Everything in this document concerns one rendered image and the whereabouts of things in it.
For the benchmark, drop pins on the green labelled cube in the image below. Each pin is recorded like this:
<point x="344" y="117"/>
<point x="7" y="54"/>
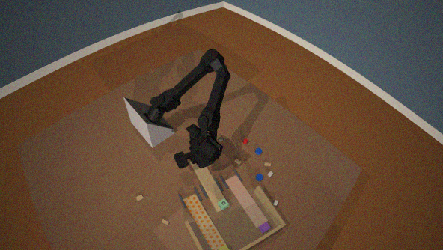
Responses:
<point x="222" y="201"/>

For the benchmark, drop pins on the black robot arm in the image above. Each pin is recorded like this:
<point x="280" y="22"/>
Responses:
<point x="209" y="119"/>

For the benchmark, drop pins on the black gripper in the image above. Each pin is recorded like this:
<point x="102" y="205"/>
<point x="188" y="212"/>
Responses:
<point x="181" y="158"/>

